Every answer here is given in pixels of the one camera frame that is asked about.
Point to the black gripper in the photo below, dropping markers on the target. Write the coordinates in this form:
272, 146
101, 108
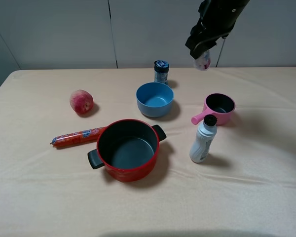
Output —
217, 19

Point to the orange wrapped sausage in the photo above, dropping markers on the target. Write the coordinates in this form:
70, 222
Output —
77, 138

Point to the white bottle black cap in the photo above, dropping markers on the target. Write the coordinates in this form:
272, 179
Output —
205, 134

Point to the small clear candy jar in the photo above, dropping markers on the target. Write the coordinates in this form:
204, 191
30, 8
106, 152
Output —
203, 62

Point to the blue plastic bowl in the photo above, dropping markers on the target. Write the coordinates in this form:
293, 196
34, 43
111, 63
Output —
154, 99

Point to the dark blue-lidded jar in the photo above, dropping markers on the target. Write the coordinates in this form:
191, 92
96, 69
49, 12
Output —
161, 69

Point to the pink saucepan with handle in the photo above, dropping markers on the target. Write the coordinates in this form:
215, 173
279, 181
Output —
219, 105

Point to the red pot black handles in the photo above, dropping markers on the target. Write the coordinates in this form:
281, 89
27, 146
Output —
127, 149

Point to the red peach fruit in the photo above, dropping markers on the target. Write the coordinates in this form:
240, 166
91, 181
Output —
81, 101

